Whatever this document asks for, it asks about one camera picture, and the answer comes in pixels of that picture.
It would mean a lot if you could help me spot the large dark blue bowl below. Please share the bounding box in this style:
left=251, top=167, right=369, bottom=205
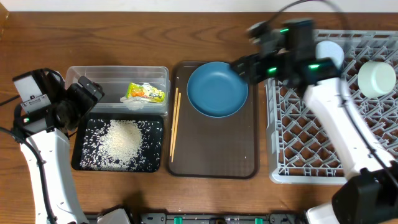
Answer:
left=187, top=62, right=249, bottom=118

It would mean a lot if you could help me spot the grey plastic dishwasher rack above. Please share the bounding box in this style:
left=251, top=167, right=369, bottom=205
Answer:
left=264, top=29, right=397, bottom=185

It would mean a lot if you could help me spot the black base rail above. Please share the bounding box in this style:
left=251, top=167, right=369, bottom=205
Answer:
left=85, top=212, right=308, bottom=224

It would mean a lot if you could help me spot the wooden chopstick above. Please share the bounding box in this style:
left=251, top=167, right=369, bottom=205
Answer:
left=169, top=87, right=178, bottom=157
left=171, top=92, right=182, bottom=163

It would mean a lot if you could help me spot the mint green small bowl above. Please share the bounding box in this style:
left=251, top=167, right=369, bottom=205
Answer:
left=358, top=61, right=397, bottom=98

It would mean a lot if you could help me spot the light blue small bowl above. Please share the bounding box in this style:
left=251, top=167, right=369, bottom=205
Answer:
left=315, top=40, right=345, bottom=68

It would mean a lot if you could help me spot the spilled white rice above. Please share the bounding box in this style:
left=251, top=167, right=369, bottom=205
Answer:
left=79, top=119, right=164, bottom=172

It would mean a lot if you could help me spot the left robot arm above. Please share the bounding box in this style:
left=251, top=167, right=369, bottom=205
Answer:
left=1, top=68, right=104, bottom=223

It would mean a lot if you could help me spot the clear plastic waste bin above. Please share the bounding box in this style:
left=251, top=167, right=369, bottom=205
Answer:
left=65, top=66, right=170, bottom=116

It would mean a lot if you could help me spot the black plastic tray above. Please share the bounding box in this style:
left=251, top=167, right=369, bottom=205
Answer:
left=70, top=112, right=165, bottom=173

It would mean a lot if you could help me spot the brown plastic serving tray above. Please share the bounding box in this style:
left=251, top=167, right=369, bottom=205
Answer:
left=167, top=62, right=259, bottom=179

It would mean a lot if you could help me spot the green yellow snack wrapper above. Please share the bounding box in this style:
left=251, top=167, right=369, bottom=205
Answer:
left=125, top=83, right=165, bottom=103

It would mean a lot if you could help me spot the white paper napkin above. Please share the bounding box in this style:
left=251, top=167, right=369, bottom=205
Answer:
left=120, top=96, right=149, bottom=111

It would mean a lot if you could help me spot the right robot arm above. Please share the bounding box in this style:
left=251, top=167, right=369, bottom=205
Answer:
left=231, top=19, right=397, bottom=223

